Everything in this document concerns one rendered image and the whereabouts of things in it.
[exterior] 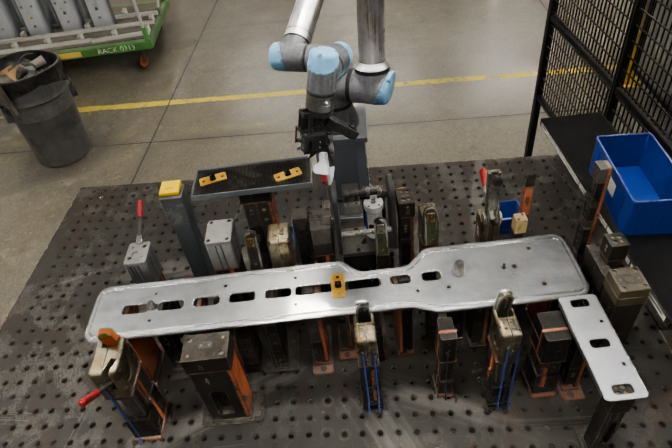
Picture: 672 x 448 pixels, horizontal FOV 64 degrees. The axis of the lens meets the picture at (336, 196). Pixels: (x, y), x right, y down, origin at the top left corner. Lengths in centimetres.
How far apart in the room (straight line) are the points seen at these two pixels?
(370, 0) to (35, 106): 281
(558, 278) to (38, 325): 173
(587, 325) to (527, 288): 17
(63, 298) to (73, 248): 26
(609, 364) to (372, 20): 113
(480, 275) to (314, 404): 61
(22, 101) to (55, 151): 43
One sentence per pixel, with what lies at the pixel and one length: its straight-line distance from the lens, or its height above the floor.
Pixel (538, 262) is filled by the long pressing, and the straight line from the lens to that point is 161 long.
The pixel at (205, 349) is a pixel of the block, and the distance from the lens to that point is 145.
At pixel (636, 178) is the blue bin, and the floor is 103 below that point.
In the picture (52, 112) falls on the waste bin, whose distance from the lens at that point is 410.
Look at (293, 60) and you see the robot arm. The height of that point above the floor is 153.
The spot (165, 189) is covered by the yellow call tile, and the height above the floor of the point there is 116.
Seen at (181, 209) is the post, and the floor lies 109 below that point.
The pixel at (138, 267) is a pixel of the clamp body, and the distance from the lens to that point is 171.
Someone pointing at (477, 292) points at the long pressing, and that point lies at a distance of 151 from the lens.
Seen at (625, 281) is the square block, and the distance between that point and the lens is 155.
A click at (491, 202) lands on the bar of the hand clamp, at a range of 160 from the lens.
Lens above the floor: 218
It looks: 41 degrees down
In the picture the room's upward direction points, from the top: 8 degrees counter-clockwise
